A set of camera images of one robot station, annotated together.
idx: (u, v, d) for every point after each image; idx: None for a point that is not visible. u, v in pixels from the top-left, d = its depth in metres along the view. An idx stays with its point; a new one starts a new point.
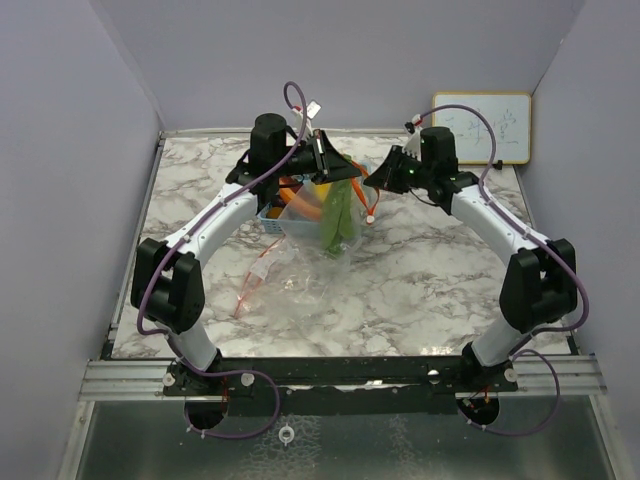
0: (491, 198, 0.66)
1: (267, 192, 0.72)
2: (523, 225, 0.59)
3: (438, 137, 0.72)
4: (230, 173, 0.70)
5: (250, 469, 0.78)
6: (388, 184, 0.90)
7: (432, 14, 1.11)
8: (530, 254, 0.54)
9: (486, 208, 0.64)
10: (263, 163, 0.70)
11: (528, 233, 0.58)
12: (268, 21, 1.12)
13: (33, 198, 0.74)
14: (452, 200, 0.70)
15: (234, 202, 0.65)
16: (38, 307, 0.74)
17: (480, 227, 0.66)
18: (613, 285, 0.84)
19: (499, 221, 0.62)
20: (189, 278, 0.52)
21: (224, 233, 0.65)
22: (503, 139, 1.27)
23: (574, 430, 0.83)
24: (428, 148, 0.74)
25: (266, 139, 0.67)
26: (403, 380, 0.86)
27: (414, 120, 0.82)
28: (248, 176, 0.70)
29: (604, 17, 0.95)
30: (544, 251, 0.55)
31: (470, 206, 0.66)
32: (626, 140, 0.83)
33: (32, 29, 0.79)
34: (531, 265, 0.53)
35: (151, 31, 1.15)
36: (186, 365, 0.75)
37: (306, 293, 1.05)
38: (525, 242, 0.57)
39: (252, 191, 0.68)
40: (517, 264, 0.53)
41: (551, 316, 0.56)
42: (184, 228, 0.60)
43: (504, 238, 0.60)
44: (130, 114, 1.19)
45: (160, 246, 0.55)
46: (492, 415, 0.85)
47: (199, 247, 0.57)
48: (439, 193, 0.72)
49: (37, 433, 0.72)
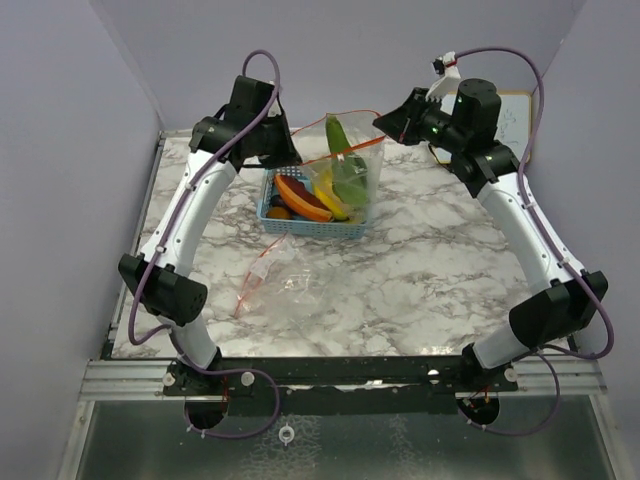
0: (531, 201, 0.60)
1: (242, 148, 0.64)
2: (562, 249, 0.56)
3: (481, 101, 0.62)
4: (198, 125, 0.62)
5: (250, 469, 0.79)
6: (403, 138, 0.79)
7: (432, 14, 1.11)
8: (562, 288, 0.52)
9: (523, 213, 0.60)
10: (241, 116, 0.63)
11: (566, 261, 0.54)
12: (267, 20, 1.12)
13: (33, 199, 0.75)
14: (483, 184, 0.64)
15: (203, 181, 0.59)
16: (38, 307, 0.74)
17: (509, 230, 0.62)
18: (613, 285, 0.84)
19: (535, 235, 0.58)
20: (175, 291, 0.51)
21: (204, 218, 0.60)
22: (503, 139, 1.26)
23: (574, 430, 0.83)
24: (466, 111, 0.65)
25: (251, 85, 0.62)
26: (403, 380, 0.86)
27: (446, 60, 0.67)
28: (220, 127, 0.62)
29: (605, 16, 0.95)
30: (575, 283, 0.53)
31: (505, 203, 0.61)
32: (626, 140, 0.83)
33: (33, 29, 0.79)
34: (559, 300, 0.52)
35: (150, 30, 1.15)
36: (189, 365, 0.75)
37: (306, 293, 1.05)
38: (560, 271, 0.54)
39: (223, 159, 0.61)
40: (545, 296, 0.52)
41: (558, 333, 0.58)
42: (157, 234, 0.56)
43: (537, 260, 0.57)
44: (130, 114, 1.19)
45: (139, 260, 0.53)
46: (492, 415, 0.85)
47: (177, 256, 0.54)
48: (469, 171, 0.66)
49: (37, 433, 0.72)
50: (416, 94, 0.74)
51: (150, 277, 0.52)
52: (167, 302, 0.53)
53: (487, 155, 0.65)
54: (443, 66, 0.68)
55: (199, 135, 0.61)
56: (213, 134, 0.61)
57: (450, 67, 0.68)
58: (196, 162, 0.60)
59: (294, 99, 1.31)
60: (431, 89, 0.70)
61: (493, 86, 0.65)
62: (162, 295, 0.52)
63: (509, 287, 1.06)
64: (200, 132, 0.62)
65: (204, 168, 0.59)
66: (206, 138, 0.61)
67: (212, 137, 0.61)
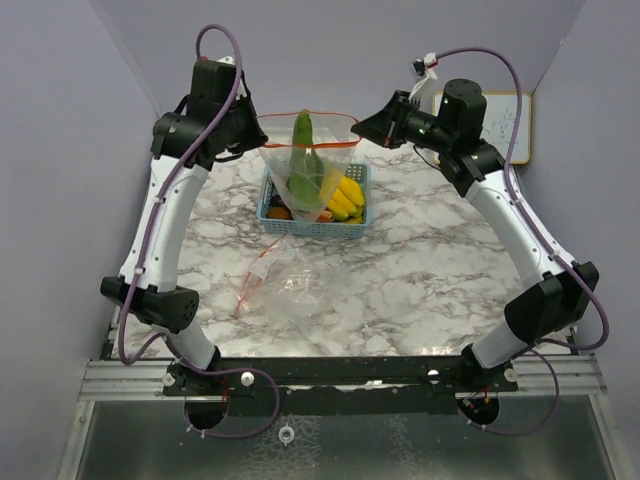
0: (518, 198, 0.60)
1: (210, 146, 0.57)
2: (551, 242, 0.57)
3: (467, 103, 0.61)
4: (158, 124, 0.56)
5: (250, 469, 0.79)
6: (390, 142, 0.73)
7: (431, 15, 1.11)
8: (554, 281, 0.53)
9: (511, 210, 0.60)
10: (205, 109, 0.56)
11: (556, 253, 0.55)
12: (267, 21, 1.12)
13: (34, 199, 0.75)
14: (471, 184, 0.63)
15: (172, 191, 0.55)
16: (38, 308, 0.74)
17: (499, 226, 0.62)
18: (613, 285, 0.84)
19: (524, 230, 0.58)
20: (162, 310, 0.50)
21: (182, 227, 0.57)
22: (503, 139, 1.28)
23: (574, 430, 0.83)
24: (451, 111, 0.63)
25: (211, 72, 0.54)
26: (403, 380, 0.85)
27: (427, 61, 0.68)
28: (183, 123, 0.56)
29: (605, 17, 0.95)
30: (567, 275, 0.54)
31: (493, 200, 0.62)
32: (625, 140, 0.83)
33: (33, 29, 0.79)
34: (552, 293, 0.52)
35: (150, 31, 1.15)
36: (187, 366, 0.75)
37: (306, 293, 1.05)
38: (551, 264, 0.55)
39: (189, 163, 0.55)
40: (539, 290, 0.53)
41: (552, 326, 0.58)
42: (135, 253, 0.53)
43: (528, 254, 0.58)
44: (130, 114, 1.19)
45: (121, 283, 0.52)
46: (491, 415, 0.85)
47: (158, 275, 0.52)
48: (457, 171, 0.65)
49: (37, 433, 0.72)
50: (400, 97, 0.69)
51: (135, 297, 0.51)
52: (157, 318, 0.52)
53: (474, 154, 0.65)
54: (423, 66, 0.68)
55: (160, 137, 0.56)
56: (176, 134, 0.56)
57: (431, 69, 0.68)
58: (162, 169, 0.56)
59: (294, 100, 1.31)
60: (412, 92, 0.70)
61: (478, 86, 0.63)
62: (150, 313, 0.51)
63: (509, 287, 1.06)
64: (161, 134, 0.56)
65: (170, 177, 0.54)
66: (169, 140, 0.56)
67: (176, 138, 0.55)
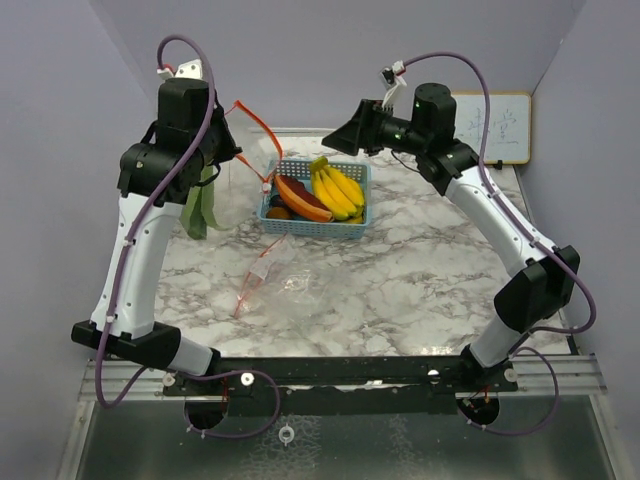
0: (495, 190, 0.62)
1: (182, 180, 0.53)
2: (531, 230, 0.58)
3: (438, 105, 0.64)
4: (125, 157, 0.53)
5: (250, 469, 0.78)
6: (369, 151, 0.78)
7: (431, 15, 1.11)
8: (538, 266, 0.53)
9: (490, 202, 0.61)
10: (175, 137, 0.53)
11: (537, 240, 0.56)
12: (267, 20, 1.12)
13: (33, 199, 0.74)
14: (448, 182, 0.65)
15: (142, 232, 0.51)
16: (37, 308, 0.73)
17: (480, 220, 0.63)
18: (614, 285, 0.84)
19: (504, 221, 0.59)
20: (137, 350, 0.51)
21: (157, 265, 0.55)
22: (503, 139, 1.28)
23: (573, 429, 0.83)
24: (423, 115, 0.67)
25: (179, 100, 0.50)
26: (403, 380, 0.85)
27: (396, 69, 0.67)
28: (151, 157, 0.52)
29: (605, 17, 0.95)
30: (550, 261, 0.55)
31: (471, 195, 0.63)
32: (625, 141, 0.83)
33: (31, 29, 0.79)
34: (538, 278, 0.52)
35: (150, 30, 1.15)
36: (186, 376, 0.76)
37: (306, 293, 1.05)
38: (533, 251, 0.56)
39: (159, 201, 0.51)
40: (523, 276, 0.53)
41: (540, 315, 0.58)
42: (106, 298, 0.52)
43: (510, 243, 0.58)
44: (129, 114, 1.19)
45: (92, 330, 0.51)
46: (492, 415, 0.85)
47: (130, 323, 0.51)
48: (433, 170, 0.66)
49: (37, 434, 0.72)
50: (374, 106, 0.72)
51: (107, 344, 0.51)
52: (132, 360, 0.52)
53: (448, 153, 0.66)
54: (393, 74, 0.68)
55: (127, 174, 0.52)
56: (144, 170, 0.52)
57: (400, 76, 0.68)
58: (131, 207, 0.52)
59: (294, 99, 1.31)
60: (383, 99, 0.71)
61: (448, 89, 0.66)
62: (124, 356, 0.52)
63: None
64: (128, 170, 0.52)
65: (139, 219, 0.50)
66: (138, 177, 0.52)
67: (144, 175, 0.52)
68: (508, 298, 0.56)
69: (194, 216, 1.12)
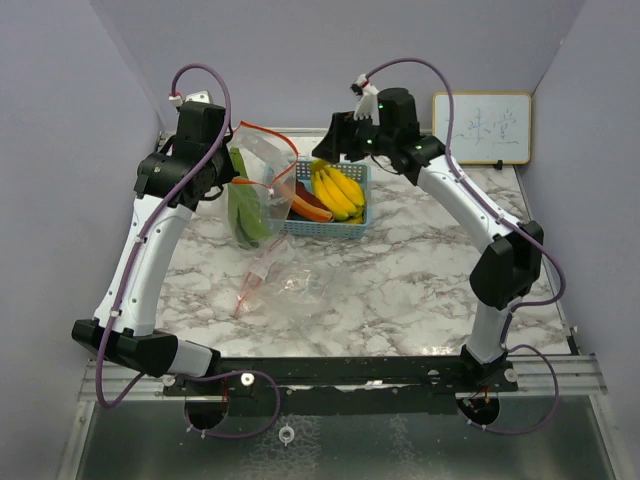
0: (461, 174, 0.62)
1: (195, 187, 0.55)
2: (497, 208, 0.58)
3: (398, 102, 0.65)
4: (143, 164, 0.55)
5: (250, 469, 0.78)
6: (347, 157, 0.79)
7: (431, 15, 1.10)
8: (505, 241, 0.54)
9: (458, 186, 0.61)
10: (191, 148, 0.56)
11: (502, 216, 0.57)
12: (267, 21, 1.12)
13: (33, 200, 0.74)
14: (419, 173, 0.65)
15: (154, 231, 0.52)
16: (38, 308, 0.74)
17: (449, 204, 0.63)
18: (614, 286, 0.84)
19: (471, 202, 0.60)
20: (135, 355, 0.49)
21: (165, 266, 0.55)
22: (503, 139, 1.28)
23: (573, 429, 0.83)
24: (387, 116, 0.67)
25: (198, 115, 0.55)
26: (403, 380, 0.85)
27: (360, 82, 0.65)
28: (168, 164, 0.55)
29: (605, 18, 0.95)
30: (516, 235, 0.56)
31: (439, 181, 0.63)
32: (625, 141, 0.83)
33: (30, 30, 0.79)
34: (505, 252, 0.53)
35: (150, 31, 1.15)
36: (187, 377, 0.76)
37: (306, 293, 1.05)
38: (499, 227, 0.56)
39: (173, 203, 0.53)
40: (491, 252, 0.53)
41: (515, 291, 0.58)
42: (112, 294, 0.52)
43: (477, 222, 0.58)
44: (129, 114, 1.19)
45: (94, 326, 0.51)
46: (492, 415, 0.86)
47: (134, 318, 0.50)
48: (404, 163, 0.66)
49: (37, 434, 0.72)
50: (345, 117, 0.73)
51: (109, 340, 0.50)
52: (132, 362, 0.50)
53: (417, 145, 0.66)
54: (359, 87, 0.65)
55: (144, 178, 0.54)
56: (161, 175, 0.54)
57: (366, 86, 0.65)
58: (145, 209, 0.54)
59: (294, 99, 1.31)
60: (355, 108, 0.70)
61: (405, 89, 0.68)
62: (123, 357, 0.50)
63: None
64: (146, 174, 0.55)
65: (152, 217, 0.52)
66: (154, 181, 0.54)
67: (160, 179, 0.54)
68: (483, 276, 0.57)
69: (238, 231, 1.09)
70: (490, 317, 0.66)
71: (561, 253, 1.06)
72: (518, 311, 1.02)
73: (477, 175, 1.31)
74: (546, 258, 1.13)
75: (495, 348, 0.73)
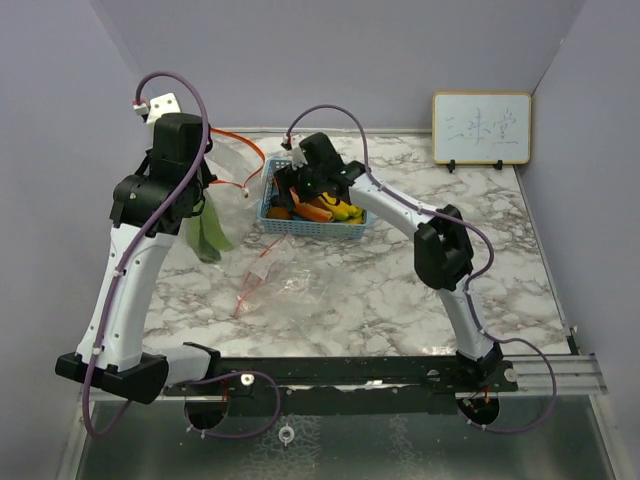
0: (382, 184, 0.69)
1: (175, 211, 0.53)
2: (416, 202, 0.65)
3: (315, 143, 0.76)
4: (118, 190, 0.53)
5: (250, 469, 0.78)
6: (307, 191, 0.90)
7: (431, 15, 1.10)
8: (429, 227, 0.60)
9: (380, 194, 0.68)
10: (168, 170, 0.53)
11: (422, 207, 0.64)
12: (266, 20, 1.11)
13: (32, 200, 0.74)
14: (347, 193, 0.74)
15: (133, 262, 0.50)
16: (37, 308, 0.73)
17: (380, 212, 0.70)
18: (614, 285, 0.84)
19: (395, 204, 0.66)
20: (122, 390, 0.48)
21: (147, 294, 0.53)
22: (503, 139, 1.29)
23: (573, 429, 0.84)
24: (310, 156, 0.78)
25: (174, 133, 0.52)
26: (403, 380, 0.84)
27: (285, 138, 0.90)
28: (144, 188, 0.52)
29: (605, 18, 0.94)
30: (438, 219, 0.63)
31: (366, 194, 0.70)
32: (625, 141, 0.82)
33: (28, 29, 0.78)
34: (432, 237, 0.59)
35: (149, 31, 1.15)
36: (186, 381, 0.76)
37: (306, 293, 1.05)
38: (421, 217, 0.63)
39: (151, 231, 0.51)
40: (421, 239, 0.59)
41: (458, 272, 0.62)
42: (93, 330, 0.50)
43: (404, 218, 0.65)
44: (129, 115, 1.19)
45: (77, 363, 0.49)
46: (492, 415, 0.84)
47: (117, 354, 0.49)
48: (334, 188, 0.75)
49: (37, 434, 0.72)
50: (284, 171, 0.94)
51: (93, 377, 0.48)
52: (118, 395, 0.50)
53: (341, 171, 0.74)
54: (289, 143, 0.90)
55: (120, 205, 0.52)
56: (137, 201, 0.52)
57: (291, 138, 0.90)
58: (122, 238, 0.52)
59: (294, 99, 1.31)
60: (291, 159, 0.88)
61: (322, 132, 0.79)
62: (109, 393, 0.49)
63: (509, 287, 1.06)
64: (121, 201, 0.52)
65: (130, 248, 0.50)
66: (130, 207, 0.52)
67: (137, 206, 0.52)
68: (425, 264, 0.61)
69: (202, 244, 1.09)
70: (455, 305, 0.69)
71: (562, 252, 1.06)
72: (518, 311, 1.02)
73: (477, 175, 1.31)
74: (546, 257, 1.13)
75: (478, 336, 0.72)
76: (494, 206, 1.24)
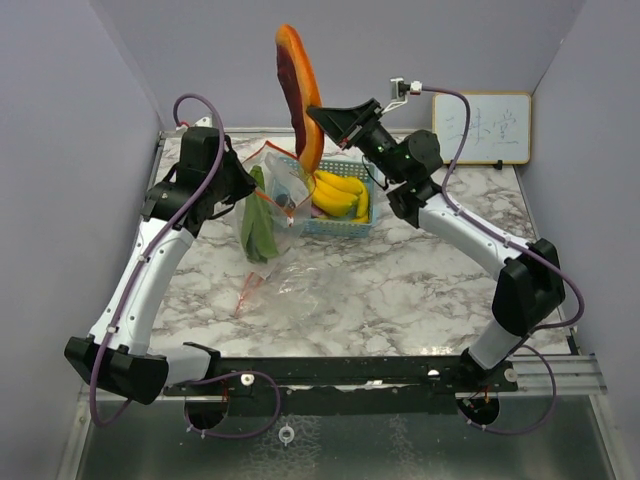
0: (459, 206, 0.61)
1: (198, 211, 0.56)
2: (502, 232, 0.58)
3: (426, 166, 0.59)
4: (150, 193, 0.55)
5: (250, 469, 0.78)
6: (348, 143, 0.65)
7: (430, 15, 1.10)
8: (518, 263, 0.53)
9: (459, 220, 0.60)
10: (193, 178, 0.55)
11: (509, 239, 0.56)
12: (265, 20, 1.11)
13: (33, 199, 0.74)
14: (417, 215, 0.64)
15: (157, 251, 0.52)
16: (38, 308, 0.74)
17: (456, 239, 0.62)
18: (613, 285, 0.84)
19: (476, 232, 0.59)
20: (130, 375, 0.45)
21: (164, 288, 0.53)
22: (503, 139, 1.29)
23: (574, 430, 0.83)
24: (404, 166, 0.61)
25: (198, 144, 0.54)
26: (403, 380, 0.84)
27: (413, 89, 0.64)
28: (175, 191, 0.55)
29: (605, 19, 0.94)
30: (527, 256, 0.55)
31: (440, 218, 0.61)
32: (625, 141, 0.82)
33: (27, 29, 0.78)
34: (522, 274, 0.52)
35: (149, 31, 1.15)
36: (187, 381, 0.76)
37: (306, 293, 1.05)
38: (508, 251, 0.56)
39: (177, 225, 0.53)
40: (507, 278, 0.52)
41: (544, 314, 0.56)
42: (109, 311, 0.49)
43: (485, 249, 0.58)
44: (129, 115, 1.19)
45: (88, 343, 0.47)
46: (491, 416, 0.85)
47: (131, 336, 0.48)
48: (402, 208, 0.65)
49: (37, 434, 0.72)
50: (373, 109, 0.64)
51: (102, 359, 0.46)
52: (123, 385, 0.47)
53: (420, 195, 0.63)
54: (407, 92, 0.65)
55: (151, 203, 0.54)
56: (168, 202, 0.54)
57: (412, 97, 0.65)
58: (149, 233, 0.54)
59: None
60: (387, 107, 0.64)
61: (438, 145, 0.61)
62: (116, 378, 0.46)
63: None
64: (152, 200, 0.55)
65: (156, 238, 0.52)
66: (160, 207, 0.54)
67: (166, 206, 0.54)
68: (509, 306, 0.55)
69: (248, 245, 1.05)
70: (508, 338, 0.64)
71: (561, 253, 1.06)
72: None
73: (477, 175, 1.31)
74: None
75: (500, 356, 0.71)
76: (494, 206, 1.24)
